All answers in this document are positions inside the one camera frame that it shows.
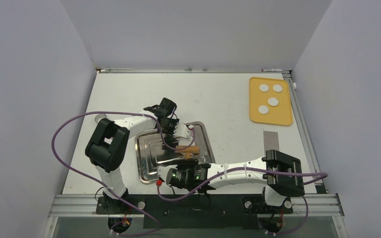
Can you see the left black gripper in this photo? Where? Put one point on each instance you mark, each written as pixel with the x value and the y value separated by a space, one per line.
pixel 174 124

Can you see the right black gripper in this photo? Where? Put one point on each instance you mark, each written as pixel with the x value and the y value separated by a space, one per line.
pixel 192 162

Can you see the stainless steel tray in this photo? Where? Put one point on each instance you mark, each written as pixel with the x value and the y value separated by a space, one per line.
pixel 151 152

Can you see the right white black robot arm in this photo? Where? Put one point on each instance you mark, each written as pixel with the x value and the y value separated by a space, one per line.
pixel 278 172

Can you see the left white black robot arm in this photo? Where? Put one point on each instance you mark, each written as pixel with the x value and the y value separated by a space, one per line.
pixel 107 146

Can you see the white dough disc lower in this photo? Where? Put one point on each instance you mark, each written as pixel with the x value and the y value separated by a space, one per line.
pixel 263 109

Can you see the white dough disc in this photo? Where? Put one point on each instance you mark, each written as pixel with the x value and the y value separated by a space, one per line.
pixel 264 88
pixel 263 109
pixel 277 88
pixel 273 102

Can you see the white dough disc upper left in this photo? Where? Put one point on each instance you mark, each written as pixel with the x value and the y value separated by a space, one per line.
pixel 264 88

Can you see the white dough disc middle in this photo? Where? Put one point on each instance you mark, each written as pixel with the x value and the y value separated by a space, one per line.
pixel 273 102

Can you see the white dough disc upper right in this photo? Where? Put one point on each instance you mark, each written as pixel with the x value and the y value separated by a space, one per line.
pixel 277 88

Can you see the grey rectangular patch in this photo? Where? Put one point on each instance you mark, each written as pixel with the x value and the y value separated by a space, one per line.
pixel 271 140

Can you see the yellow plastic tray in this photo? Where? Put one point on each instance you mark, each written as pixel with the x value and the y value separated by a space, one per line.
pixel 282 114

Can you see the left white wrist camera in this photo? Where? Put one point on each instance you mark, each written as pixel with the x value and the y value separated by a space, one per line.
pixel 183 131

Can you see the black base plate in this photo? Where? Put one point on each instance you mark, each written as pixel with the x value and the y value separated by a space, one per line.
pixel 216 211

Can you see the aluminium back rail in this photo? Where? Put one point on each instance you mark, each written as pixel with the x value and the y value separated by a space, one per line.
pixel 191 70

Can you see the aluminium front rail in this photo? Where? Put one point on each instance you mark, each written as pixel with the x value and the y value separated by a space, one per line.
pixel 84 205

